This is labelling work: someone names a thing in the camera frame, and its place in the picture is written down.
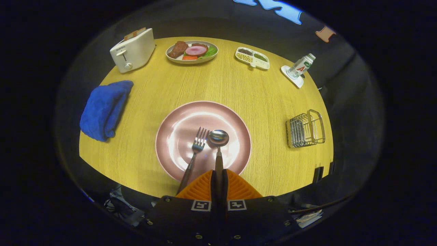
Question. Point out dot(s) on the black table clamp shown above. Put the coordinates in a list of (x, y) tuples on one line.
[(332, 168), (318, 175)]

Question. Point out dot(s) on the white divided tray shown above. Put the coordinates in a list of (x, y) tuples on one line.
[(261, 65)]

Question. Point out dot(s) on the pink round plate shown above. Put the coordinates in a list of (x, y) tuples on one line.
[(177, 130)]

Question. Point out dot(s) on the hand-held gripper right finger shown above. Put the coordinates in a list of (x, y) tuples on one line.
[(224, 186)]

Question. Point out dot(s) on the green lettuce leaf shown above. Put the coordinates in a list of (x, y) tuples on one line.
[(211, 52)]

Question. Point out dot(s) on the red tomato slice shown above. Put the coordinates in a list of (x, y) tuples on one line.
[(189, 57)]

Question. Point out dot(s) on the blue towel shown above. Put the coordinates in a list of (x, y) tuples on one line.
[(102, 111)]

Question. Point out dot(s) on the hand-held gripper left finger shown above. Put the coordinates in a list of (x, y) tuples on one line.
[(213, 186)]

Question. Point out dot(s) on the dark brown beans pile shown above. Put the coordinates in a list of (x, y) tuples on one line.
[(245, 52)]

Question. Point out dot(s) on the pink ham slice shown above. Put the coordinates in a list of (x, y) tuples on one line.
[(196, 51)]

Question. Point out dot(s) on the white square coaster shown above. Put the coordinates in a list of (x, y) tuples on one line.
[(296, 81)]

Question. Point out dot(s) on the white toaster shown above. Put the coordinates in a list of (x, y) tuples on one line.
[(135, 51)]

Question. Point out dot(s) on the toast bread slice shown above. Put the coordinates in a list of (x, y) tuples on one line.
[(140, 31), (129, 35)]

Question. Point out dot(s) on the small brown meat piece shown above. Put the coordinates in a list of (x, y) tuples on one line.
[(199, 44)]

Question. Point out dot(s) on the grey food plate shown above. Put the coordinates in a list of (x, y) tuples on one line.
[(174, 59)]

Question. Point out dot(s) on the brown meat steak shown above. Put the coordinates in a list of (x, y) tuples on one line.
[(177, 49)]

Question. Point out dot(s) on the white drink bottle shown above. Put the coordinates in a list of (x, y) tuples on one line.
[(300, 66)]

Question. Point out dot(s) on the white paper sheet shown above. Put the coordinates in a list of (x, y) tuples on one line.
[(309, 219)]

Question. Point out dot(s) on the green beans pile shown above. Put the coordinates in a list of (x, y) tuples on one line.
[(260, 57)]

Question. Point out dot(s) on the yellow soybeans pile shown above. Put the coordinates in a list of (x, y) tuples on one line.
[(244, 57)]

